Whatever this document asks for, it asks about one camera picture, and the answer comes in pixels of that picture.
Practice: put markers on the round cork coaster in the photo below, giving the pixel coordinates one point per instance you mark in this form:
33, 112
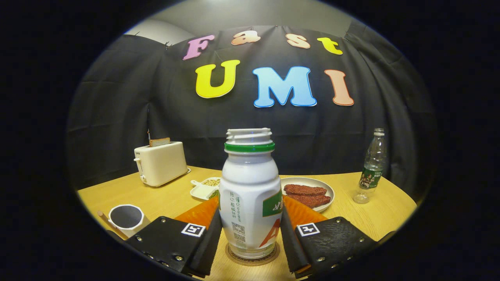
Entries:
254, 261

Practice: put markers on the red-brown meat slice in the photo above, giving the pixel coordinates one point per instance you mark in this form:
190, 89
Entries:
304, 190
312, 201

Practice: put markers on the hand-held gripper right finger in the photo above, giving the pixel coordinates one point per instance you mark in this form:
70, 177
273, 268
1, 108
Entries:
291, 246

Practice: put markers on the black backdrop cloth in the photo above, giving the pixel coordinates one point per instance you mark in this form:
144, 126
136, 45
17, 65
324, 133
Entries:
175, 117

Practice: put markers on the wooden table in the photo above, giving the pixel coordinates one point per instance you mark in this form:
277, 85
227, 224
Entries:
164, 199

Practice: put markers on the bread slice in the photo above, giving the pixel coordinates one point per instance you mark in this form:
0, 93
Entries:
159, 142

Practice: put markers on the clear plastic water bottle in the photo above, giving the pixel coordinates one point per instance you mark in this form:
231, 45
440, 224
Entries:
373, 164

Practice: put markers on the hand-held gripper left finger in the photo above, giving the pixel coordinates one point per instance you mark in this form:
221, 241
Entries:
209, 249

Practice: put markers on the cream toaster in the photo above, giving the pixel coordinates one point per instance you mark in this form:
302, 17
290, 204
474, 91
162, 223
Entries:
162, 164

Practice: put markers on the round white plate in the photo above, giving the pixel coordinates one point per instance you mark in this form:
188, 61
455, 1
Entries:
330, 193

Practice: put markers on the white juice bottle green collar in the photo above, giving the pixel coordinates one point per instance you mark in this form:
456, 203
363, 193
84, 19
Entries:
250, 183

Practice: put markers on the small white divided bean dish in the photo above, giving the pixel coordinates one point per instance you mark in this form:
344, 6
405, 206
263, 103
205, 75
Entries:
203, 192

